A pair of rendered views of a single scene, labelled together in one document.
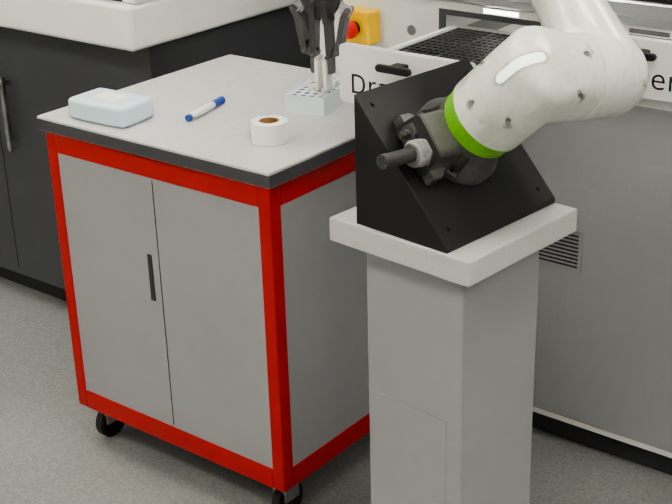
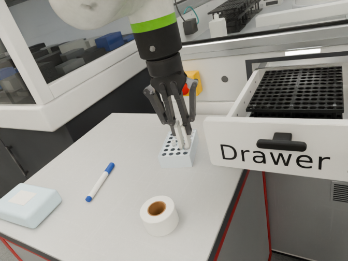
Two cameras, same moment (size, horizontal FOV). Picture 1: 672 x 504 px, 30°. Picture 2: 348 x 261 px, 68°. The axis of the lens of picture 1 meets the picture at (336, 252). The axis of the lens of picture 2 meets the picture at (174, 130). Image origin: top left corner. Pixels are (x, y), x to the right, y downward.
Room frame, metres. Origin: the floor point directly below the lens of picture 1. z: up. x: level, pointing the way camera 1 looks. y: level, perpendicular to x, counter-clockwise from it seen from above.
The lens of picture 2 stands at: (1.85, 0.07, 1.17)
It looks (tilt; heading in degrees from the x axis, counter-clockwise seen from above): 29 degrees down; 357
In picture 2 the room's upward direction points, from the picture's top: 16 degrees counter-clockwise
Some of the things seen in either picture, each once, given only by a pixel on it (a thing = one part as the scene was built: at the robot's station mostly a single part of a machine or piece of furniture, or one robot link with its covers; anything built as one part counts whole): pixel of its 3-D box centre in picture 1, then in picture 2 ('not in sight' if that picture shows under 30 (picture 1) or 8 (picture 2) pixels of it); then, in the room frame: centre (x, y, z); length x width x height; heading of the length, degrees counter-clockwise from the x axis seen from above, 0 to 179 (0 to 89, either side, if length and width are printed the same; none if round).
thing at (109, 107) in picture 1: (111, 107); (27, 203); (2.41, 0.44, 0.78); 0.15 x 0.10 x 0.04; 54
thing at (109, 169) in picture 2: (205, 108); (101, 180); (2.43, 0.25, 0.77); 0.14 x 0.02 x 0.02; 155
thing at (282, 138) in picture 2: (396, 68); (281, 141); (2.18, -0.12, 0.91); 0.07 x 0.04 x 0.01; 51
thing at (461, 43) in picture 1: (465, 60); (296, 98); (2.36, -0.26, 0.87); 0.22 x 0.18 x 0.06; 141
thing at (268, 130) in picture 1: (269, 130); (159, 215); (2.23, 0.12, 0.78); 0.07 x 0.07 x 0.04
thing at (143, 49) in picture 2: not in sight; (159, 41); (2.41, 0.01, 1.07); 0.12 x 0.09 x 0.06; 156
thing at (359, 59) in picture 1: (405, 82); (284, 147); (2.20, -0.14, 0.87); 0.29 x 0.02 x 0.11; 51
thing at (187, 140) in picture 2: (327, 73); (186, 134); (2.41, 0.01, 0.84); 0.03 x 0.01 x 0.07; 156
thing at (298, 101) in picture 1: (317, 97); (179, 147); (2.45, 0.03, 0.78); 0.12 x 0.08 x 0.04; 156
